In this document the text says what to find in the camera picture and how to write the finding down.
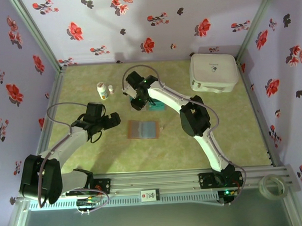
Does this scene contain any grey metal panel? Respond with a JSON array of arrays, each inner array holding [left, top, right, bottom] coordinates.
[[10, 198, 302, 226]]

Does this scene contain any large white pill bottle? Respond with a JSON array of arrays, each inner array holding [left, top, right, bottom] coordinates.
[[96, 81, 108, 101]]

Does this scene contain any grey base wire loop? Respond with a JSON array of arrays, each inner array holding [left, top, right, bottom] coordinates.
[[74, 186, 110, 215]]

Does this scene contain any clear tape roll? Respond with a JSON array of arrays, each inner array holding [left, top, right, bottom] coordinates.
[[258, 173, 288, 202]]

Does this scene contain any white zip medicine case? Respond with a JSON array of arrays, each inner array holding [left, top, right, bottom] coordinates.
[[187, 51, 240, 95]]

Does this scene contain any aluminium table side rail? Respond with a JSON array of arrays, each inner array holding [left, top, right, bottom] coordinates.
[[235, 56, 281, 169], [32, 65, 71, 159]]

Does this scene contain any white slotted cable duct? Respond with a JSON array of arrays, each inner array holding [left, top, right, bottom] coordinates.
[[28, 191, 220, 212]]

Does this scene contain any brown leather card holder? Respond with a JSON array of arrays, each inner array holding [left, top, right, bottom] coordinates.
[[127, 118, 165, 140]]

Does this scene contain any grey right arm cable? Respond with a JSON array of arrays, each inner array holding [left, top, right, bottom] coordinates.
[[121, 60, 248, 211]]

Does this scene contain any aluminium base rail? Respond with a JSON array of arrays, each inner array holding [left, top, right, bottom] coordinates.
[[17, 162, 300, 203]]

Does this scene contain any white label red square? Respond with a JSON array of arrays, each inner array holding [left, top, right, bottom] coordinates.
[[140, 189, 160, 203]]

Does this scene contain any small circuit board with wires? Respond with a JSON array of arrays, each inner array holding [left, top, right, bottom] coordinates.
[[76, 194, 102, 216]]

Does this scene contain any aluminium frame leg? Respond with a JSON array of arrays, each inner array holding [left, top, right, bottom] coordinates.
[[4, 200, 31, 226], [282, 196, 302, 226]]

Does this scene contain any circuit board with green light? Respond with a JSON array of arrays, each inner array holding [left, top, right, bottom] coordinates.
[[217, 188, 240, 207]]

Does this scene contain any aluminium frame post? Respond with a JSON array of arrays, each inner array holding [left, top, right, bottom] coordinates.
[[8, 0, 68, 75], [232, 0, 282, 65]]

